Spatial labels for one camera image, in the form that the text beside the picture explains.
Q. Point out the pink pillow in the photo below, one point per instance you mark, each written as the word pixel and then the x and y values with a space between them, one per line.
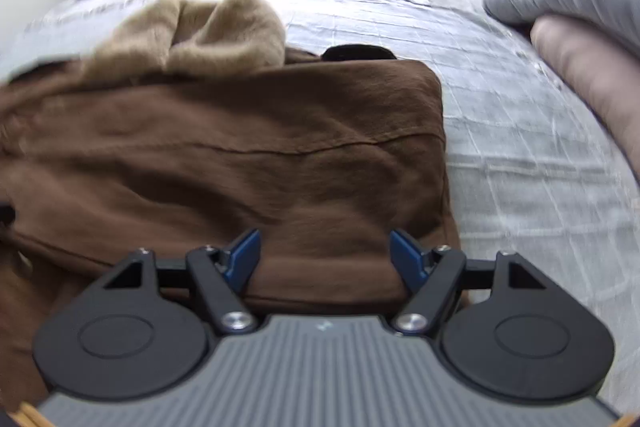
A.
pixel 590 67

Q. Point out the brown fleece-lined jacket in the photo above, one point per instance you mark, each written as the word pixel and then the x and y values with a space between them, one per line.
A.
pixel 250 147

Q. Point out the grey checked bed cover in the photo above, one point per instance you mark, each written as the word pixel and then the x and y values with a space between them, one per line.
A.
pixel 510 132

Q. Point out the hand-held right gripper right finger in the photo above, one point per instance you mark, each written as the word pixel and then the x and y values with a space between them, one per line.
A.
pixel 406 257

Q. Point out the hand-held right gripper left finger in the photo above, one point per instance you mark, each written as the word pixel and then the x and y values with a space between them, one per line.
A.
pixel 243 257

